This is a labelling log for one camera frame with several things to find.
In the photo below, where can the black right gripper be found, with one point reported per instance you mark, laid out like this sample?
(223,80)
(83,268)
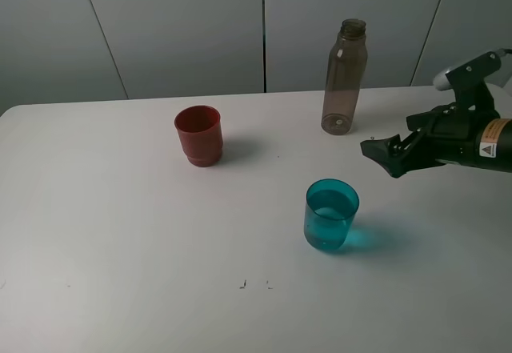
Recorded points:
(446,134)

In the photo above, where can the teal transparent plastic cup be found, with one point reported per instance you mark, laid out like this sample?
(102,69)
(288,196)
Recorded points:
(331,206)

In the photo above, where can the smoky transparent plastic bottle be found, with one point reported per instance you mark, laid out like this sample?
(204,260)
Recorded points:
(346,67)

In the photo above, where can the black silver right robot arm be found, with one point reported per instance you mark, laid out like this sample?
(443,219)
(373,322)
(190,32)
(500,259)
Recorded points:
(496,140)

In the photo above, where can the red plastic cup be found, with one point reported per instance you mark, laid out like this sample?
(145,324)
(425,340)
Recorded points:
(200,134)

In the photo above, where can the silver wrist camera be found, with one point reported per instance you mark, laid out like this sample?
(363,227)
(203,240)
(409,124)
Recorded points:
(467,80)

